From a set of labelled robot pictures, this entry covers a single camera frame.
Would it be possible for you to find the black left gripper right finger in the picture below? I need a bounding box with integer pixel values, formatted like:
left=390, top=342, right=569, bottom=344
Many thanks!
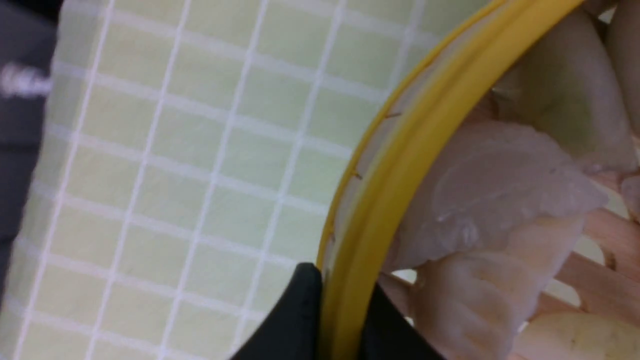
left=361, top=285, right=443, bottom=360

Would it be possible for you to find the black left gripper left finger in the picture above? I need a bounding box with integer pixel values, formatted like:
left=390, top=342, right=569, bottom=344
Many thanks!
left=231, top=263, right=323, bottom=360

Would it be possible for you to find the bamboo steamer basket yellow rim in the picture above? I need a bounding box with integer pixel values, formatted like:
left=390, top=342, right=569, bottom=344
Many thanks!
left=316, top=0, right=640, bottom=360

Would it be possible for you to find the white pleated dumpling centre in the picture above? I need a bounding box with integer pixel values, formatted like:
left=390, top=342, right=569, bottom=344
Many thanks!
left=410, top=215, right=585, bottom=360

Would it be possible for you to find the white dumpling left front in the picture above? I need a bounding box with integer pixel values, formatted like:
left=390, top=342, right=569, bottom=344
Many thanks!
left=382, top=120, right=608, bottom=272

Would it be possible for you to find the green checkered tablecloth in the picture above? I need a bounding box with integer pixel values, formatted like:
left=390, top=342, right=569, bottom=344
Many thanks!
left=1, top=0, right=486, bottom=360

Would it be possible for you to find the greenish dumpling front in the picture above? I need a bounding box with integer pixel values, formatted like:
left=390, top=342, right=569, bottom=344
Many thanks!
left=492, top=7, right=638, bottom=174

